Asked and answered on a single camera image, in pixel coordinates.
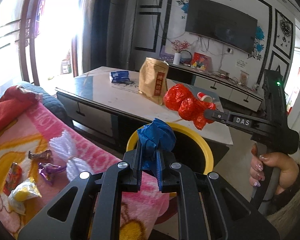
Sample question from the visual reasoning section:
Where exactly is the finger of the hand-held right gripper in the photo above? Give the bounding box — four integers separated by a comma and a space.
204, 109, 232, 126

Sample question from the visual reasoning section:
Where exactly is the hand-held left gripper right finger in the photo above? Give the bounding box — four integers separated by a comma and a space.
155, 147, 280, 240

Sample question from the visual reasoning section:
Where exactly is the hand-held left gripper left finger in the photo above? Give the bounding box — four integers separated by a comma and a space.
17, 135, 143, 240

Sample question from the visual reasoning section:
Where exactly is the blue plastic bag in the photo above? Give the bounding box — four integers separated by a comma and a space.
137, 118, 177, 178

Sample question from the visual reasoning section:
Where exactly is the red plastic bag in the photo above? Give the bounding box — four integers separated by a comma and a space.
163, 84, 217, 130

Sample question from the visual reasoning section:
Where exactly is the yellow rimmed trash bin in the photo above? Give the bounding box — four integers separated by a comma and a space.
126, 122, 214, 188

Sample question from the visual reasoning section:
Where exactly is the brown chocolate bar wrapper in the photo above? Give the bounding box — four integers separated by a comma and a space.
28, 149, 53, 160

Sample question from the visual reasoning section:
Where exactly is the person's right forearm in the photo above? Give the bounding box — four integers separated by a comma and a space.
265, 162, 300, 230

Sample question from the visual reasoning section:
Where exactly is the person's right hand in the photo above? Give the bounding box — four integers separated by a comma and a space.
249, 142, 300, 196

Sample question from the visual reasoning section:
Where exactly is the red paper cup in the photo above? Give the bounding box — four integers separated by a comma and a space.
197, 92, 217, 110

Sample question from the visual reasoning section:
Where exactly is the white television cabinet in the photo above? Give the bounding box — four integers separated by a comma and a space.
165, 61, 264, 112

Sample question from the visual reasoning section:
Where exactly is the red picture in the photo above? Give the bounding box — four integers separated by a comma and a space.
191, 52, 212, 71

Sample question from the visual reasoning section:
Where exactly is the white vase with red flowers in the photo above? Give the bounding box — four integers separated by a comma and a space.
171, 40, 192, 65

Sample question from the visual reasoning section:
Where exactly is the brown paper bag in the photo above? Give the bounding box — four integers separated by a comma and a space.
139, 57, 170, 105

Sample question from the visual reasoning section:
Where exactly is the white marble coffee table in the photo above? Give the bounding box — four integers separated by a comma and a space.
55, 66, 234, 153

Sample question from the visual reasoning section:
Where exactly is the purple candy wrapper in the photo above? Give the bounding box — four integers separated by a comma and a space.
38, 162, 65, 187

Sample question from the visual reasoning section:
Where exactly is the blue tissue packet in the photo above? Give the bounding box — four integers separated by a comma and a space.
110, 70, 130, 83

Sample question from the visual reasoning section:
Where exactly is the pink printed blanket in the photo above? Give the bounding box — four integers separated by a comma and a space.
0, 102, 170, 240

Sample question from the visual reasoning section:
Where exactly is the blue sofa cover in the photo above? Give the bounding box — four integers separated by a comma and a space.
20, 81, 68, 123

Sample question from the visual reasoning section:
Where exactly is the yellow white snack packet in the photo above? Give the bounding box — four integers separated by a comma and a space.
8, 177, 42, 215

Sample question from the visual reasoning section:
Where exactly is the paint can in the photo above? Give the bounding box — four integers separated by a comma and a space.
61, 59, 72, 74

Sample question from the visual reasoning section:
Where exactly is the brown framed glass door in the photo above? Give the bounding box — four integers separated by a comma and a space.
0, 0, 80, 85

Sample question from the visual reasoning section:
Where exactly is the red snack packet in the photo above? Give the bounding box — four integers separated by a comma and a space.
2, 162, 23, 197

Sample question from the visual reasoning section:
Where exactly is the grey standing air conditioner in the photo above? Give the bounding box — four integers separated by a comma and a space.
107, 0, 142, 72

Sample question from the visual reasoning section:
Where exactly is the red quilt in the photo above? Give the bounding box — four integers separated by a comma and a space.
0, 85, 43, 140

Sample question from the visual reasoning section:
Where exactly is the dark blue curtain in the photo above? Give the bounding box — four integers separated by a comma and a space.
91, 0, 113, 68

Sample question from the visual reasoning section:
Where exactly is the round ring ornament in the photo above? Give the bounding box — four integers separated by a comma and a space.
179, 50, 192, 67

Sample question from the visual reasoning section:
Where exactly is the wall television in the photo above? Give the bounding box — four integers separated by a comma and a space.
185, 0, 258, 54

